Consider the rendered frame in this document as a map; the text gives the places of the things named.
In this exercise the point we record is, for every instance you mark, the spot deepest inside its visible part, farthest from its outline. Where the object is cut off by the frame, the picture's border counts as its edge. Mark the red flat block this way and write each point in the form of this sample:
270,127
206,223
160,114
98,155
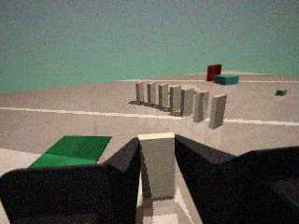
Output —
213,70

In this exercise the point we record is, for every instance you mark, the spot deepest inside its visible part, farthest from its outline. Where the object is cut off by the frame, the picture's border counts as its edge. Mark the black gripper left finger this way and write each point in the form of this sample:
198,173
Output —
109,189

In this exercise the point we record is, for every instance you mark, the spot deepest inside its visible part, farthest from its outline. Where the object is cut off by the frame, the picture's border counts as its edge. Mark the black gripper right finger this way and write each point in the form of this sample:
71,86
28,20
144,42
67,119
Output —
225,188

